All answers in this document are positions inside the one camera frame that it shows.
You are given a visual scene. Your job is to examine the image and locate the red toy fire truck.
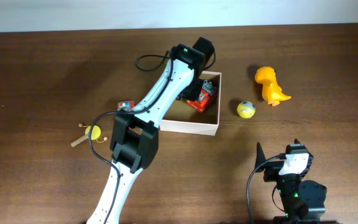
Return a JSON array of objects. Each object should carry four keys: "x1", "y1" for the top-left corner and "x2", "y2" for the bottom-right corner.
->
[{"x1": 186, "y1": 80, "x2": 218, "y2": 113}]

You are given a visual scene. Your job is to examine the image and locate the small red toy car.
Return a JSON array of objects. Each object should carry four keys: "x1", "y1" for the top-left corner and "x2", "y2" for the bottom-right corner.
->
[{"x1": 117, "y1": 100, "x2": 135, "y2": 111}]

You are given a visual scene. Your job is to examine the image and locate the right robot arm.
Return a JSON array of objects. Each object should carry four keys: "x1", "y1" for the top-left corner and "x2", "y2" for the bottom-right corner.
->
[{"x1": 255, "y1": 139, "x2": 327, "y2": 224}]

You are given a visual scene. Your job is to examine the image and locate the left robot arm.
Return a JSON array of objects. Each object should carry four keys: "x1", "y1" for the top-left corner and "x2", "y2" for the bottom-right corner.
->
[{"x1": 87, "y1": 37, "x2": 216, "y2": 224}]

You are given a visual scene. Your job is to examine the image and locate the yellow grey ball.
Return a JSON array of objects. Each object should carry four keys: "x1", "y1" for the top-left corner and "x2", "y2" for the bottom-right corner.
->
[{"x1": 237, "y1": 101, "x2": 255, "y2": 119}]

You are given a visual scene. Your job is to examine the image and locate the orange toy dinosaur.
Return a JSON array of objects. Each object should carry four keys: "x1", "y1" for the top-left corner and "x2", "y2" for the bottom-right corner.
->
[{"x1": 255, "y1": 67, "x2": 291, "y2": 106}]

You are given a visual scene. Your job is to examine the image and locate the white cardboard box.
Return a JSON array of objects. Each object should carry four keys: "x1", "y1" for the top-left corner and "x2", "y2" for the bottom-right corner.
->
[{"x1": 160, "y1": 72, "x2": 222, "y2": 136}]

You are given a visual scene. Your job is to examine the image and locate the yellow wooden rattle drum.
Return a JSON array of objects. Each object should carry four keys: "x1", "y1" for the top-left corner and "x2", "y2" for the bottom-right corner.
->
[{"x1": 70, "y1": 124, "x2": 108, "y2": 147}]

